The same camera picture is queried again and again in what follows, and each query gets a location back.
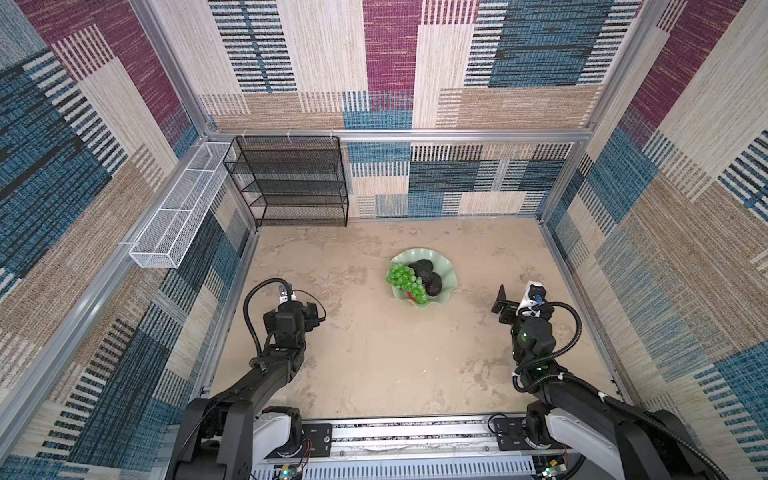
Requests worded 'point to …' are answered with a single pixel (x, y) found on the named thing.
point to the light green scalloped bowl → (442, 265)
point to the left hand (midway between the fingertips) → (292, 302)
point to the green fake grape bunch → (404, 277)
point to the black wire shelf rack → (291, 181)
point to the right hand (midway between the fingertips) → (518, 292)
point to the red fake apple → (410, 294)
